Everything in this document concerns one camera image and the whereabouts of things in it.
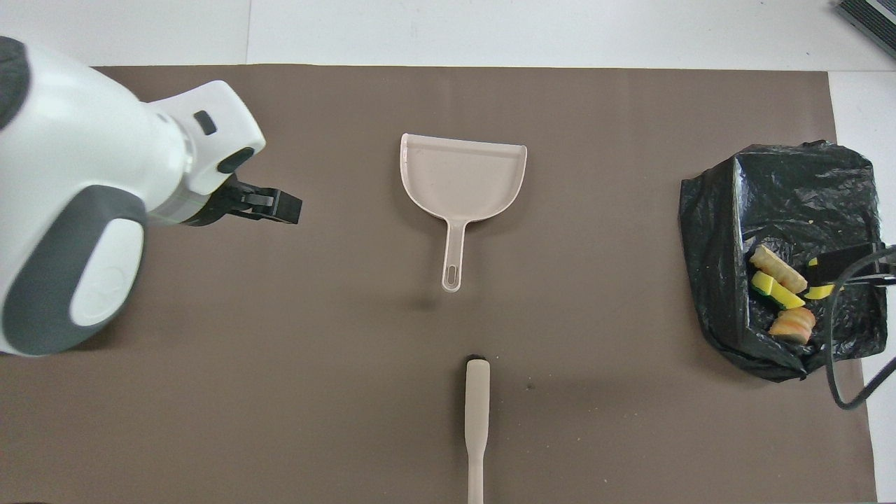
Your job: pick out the bin lined with black bag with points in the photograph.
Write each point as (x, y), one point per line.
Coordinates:
(791, 196)

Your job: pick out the dark grey ribbed object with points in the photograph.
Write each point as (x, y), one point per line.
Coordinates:
(871, 17)

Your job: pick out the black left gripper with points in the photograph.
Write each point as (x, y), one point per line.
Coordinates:
(213, 203)

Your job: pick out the yellow notched sponge piece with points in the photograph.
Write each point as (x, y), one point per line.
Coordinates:
(819, 291)

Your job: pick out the orange striped bread piece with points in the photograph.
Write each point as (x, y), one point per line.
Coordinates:
(794, 325)

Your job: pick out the brown paper table mat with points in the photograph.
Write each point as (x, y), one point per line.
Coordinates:
(448, 336)

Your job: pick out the yellow wedge sponge piece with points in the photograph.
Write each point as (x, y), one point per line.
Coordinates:
(787, 299)

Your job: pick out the beige hand brush black bristles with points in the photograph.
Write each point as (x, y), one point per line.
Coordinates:
(477, 413)

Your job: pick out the beige plastic dustpan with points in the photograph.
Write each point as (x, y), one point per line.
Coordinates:
(462, 175)

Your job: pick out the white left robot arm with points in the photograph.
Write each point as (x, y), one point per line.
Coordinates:
(70, 210)

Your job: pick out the pale crusty bread piece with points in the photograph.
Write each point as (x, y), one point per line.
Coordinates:
(777, 269)

